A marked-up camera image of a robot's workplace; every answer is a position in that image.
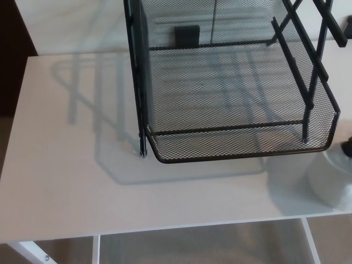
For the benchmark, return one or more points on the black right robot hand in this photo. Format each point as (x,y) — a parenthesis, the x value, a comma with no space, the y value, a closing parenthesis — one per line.
(347,147)

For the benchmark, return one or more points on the white toilet paper roll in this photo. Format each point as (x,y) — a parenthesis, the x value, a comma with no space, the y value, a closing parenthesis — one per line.
(327,178)

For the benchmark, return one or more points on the black mesh file tray rack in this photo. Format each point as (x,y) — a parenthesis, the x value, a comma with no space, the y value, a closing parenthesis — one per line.
(233,152)

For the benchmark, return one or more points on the dark brown panel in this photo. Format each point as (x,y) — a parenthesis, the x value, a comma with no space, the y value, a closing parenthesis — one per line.
(13,55)

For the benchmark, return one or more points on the white metal desk leg frame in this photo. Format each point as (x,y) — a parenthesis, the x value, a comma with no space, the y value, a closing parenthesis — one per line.
(27,251)
(310,242)

